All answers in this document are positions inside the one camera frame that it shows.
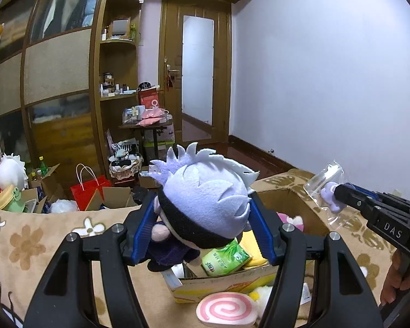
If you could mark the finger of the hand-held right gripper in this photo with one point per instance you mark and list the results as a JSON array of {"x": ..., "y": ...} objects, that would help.
[
  {"x": 348, "y": 196},
  {"x": 369, "y": 191}
]

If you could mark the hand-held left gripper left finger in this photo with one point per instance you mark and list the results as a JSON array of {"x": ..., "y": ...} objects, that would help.
[{"x": 143, "y": 232}]

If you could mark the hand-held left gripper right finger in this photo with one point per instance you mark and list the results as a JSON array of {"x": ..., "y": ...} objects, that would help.
[{"x": 264, "y": 232}]

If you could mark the packaged purple toy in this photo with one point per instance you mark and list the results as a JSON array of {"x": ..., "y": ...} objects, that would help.
[{"x": 328, "y": 194}]

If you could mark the yellow plush toy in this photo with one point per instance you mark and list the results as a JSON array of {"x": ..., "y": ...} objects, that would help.
[{"x": 251, "y": 251}]

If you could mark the pink bear plush toy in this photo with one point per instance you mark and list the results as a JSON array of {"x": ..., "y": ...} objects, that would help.
[{"x": 288, "y": 220}]

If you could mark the white-haired plush doll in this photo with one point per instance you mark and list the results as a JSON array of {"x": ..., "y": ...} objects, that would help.
[{"x": 205, "y": 198}]

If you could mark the person's right hand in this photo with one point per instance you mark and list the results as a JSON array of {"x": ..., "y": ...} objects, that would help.
[{"x": 394, "y": 280}]

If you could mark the open cardboard box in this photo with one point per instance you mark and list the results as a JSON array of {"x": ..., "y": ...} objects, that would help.
[{"x": 116, "y": 196}]

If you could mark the white fluffy plush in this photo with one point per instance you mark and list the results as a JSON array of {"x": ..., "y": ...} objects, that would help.
[{"x": 263, "y": 293}]

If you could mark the basket of socks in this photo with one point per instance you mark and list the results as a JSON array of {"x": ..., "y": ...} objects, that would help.
[{"x": 123, "y": 170}]

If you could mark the red gift bag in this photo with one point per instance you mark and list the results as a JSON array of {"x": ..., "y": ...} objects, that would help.
[{"x": 87, "y": 193}]

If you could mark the white plastic bag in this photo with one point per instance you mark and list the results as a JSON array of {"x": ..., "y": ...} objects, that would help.
[{"x": 61, "y": 206}]

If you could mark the pink swirl plush cushion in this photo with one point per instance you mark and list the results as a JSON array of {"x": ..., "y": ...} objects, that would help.
[{"x": 225, "y": 309}]

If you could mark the translucent storage box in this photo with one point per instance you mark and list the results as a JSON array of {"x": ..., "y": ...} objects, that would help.
[{"x": 164, "y": 140}]

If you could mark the cardboard box with bottles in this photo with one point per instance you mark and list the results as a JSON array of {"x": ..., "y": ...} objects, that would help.
[{"x": 51, "y": 184}]

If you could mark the small dark table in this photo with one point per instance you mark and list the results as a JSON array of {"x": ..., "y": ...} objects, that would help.
[{"x": 147, "y": 128}]

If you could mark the pink bag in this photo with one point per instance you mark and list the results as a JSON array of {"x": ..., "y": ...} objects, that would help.
[{"x": 152, "y": 115}]

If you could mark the green bottle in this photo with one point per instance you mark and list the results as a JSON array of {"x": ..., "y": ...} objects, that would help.
[{"x": 43, "y": 167}]

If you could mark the green frog plush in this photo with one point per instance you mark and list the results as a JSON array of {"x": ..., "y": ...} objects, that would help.
[{"x": 15, "y": 201}]

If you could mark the red paper bag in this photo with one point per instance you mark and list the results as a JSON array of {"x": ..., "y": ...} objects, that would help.
[{"x": 148, "y": 99}]

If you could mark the white spiky-haired plush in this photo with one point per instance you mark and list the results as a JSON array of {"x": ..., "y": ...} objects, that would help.
[{"x": 10, "y": 174}]

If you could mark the wooden corner shelf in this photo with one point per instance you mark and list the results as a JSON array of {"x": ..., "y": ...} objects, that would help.
[{"x": 99, "y": 75}]

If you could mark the wooden wardrobe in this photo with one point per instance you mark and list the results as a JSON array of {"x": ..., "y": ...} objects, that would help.
[{"x": 54, "y": 68}]

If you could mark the wooden door with glass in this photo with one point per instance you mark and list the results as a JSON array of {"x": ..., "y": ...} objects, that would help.
[{"x": 170, "y": 41}]

